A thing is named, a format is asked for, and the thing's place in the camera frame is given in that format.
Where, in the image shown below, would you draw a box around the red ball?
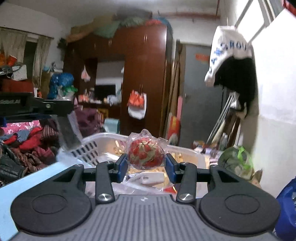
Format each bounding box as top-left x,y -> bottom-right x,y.
125,129 -> 168,170

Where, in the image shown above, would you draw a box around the white hanging shirt blue letters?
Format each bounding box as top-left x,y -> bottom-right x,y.
205,26 -> 252,87

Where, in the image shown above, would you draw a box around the black hanging garment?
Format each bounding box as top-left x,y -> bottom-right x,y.
214,56 -> 256,114

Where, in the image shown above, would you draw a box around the clear plastic bag packet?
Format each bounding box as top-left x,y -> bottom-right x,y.
53,111 -> 83,151

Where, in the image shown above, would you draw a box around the grey metal door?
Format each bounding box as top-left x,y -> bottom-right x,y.
179,44 -> 225,148

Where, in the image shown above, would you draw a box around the dark red wooden wardrobe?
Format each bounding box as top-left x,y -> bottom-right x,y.
63,24 -> 173,137

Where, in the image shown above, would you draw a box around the green plastic bag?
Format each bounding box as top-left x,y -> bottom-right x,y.
218,147 -> 254,180

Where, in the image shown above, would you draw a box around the orange white hanging bag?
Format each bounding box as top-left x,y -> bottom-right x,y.
127,90 -> 147,120

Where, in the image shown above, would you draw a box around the pile of dark clothes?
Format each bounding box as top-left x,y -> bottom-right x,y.
1,108 -> 104,186

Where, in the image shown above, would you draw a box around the blue fabric bag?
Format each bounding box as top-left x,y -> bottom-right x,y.
275,178 -> 295,240

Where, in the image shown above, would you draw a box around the translucent white plastic basket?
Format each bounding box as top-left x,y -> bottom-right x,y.
58,132 -> 211,193

